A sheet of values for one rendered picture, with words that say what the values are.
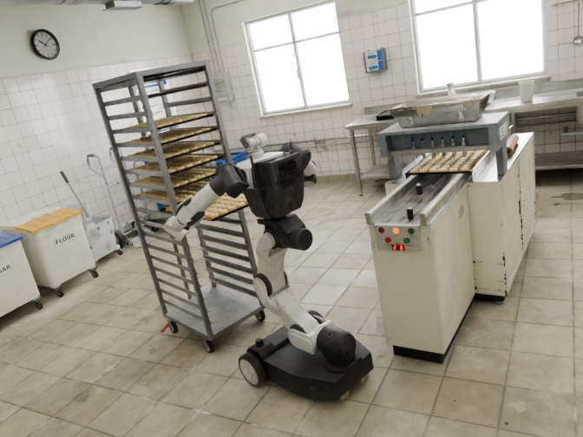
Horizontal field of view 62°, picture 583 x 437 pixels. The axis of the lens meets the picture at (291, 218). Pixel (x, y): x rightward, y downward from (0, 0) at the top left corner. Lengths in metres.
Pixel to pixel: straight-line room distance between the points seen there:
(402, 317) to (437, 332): 0.20
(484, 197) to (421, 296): 0.78
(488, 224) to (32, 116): 4.61
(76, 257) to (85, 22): 2.83
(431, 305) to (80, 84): 4.84
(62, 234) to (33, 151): 1.10
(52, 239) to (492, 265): 3.84
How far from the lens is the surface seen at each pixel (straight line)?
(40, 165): 5.83
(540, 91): 6.04
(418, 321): 2.75
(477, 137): 3.09
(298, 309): 2.77
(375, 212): 2.58
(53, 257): 5.11
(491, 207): 3.10
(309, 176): 2.78
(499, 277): 3.28
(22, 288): 4.97
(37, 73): 6.00
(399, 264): 2.61
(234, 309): 3.49
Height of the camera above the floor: 1.71
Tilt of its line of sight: 18 degrees down
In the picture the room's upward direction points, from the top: 11 degrees counter-clockwise
